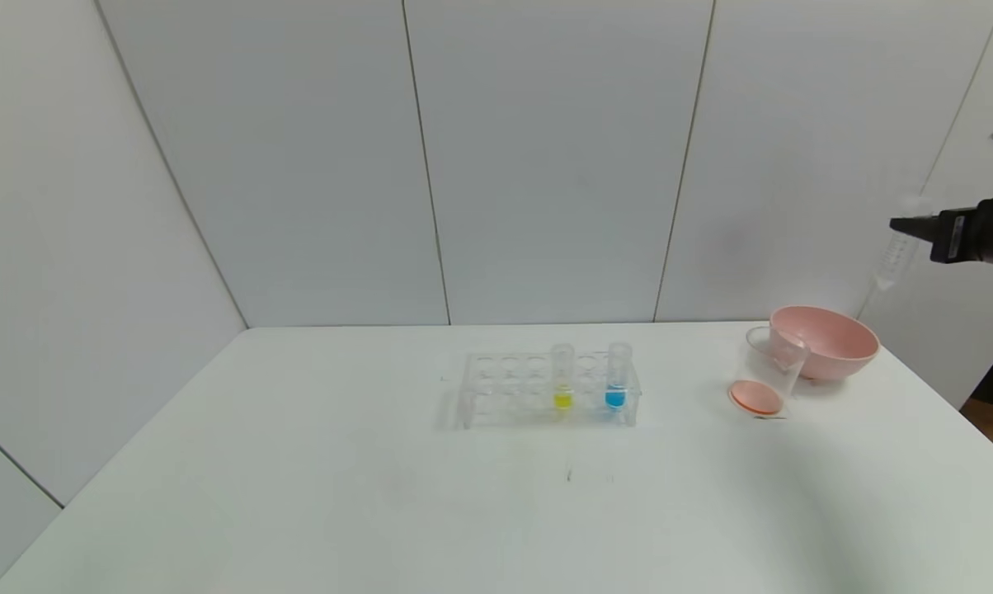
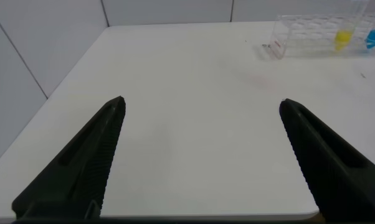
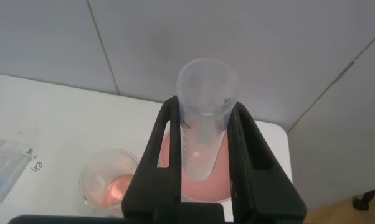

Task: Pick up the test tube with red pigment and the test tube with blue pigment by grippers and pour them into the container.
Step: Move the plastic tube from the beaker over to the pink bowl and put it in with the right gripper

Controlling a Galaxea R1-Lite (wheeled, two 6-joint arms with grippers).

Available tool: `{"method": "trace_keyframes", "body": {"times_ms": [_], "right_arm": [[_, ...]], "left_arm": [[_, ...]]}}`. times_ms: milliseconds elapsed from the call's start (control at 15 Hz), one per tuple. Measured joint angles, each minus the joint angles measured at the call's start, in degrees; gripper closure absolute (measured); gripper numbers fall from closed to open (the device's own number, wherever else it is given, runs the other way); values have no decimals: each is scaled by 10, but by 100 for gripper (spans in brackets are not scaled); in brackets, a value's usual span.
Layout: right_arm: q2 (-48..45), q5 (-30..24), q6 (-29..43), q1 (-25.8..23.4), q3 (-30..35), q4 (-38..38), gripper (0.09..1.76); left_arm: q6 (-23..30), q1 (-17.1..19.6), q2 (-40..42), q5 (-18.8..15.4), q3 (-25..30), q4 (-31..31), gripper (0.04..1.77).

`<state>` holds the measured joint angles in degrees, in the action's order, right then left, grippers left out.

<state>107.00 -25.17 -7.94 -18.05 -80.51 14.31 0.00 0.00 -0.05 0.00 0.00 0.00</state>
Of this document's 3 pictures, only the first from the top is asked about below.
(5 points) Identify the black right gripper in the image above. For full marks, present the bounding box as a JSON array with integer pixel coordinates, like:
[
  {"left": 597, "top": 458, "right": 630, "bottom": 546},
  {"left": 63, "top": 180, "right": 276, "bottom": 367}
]
[{"left": 889, "top": 191, "right": 993, "bottom": 269}]

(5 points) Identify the test tube with red pigment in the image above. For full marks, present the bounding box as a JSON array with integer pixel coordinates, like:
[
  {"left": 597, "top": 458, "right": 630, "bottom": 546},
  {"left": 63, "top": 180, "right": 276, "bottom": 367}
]
[{"left": 872, "top": 196, "right": 933, "bottom": 291}]

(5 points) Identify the test tube with blue pigment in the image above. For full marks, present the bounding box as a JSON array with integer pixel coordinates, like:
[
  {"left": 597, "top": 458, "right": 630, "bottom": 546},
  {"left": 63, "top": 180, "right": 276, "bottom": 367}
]
[{"left": 605, "top": 342, "right": 634, "bottom": 411}]

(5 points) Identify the test tube with yellow pigment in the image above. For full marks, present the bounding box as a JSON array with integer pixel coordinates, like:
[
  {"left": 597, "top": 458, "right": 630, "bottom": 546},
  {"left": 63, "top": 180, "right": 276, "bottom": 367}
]
[{"left": 551, "top": 343, "right": 577, "bottom": 411}]

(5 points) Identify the clear plastic test tube rack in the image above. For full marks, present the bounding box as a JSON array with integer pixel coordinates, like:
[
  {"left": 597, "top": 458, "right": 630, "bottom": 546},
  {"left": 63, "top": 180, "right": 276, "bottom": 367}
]
[{"left": 462, "top": 351, "right": 642, "bottom": 430}]

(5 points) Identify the pink bowl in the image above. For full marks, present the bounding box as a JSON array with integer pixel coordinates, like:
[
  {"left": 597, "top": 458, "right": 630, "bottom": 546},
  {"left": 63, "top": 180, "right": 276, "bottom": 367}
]
[{"left": 770, "top": 306, "right": 880, "bottom": 382}]

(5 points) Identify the clear glass beaker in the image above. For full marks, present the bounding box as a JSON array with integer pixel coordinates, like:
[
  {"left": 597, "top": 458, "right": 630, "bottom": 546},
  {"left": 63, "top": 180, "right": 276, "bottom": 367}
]
[{"left": 729, "top": 327, "right": 811, "bottom": 418}]

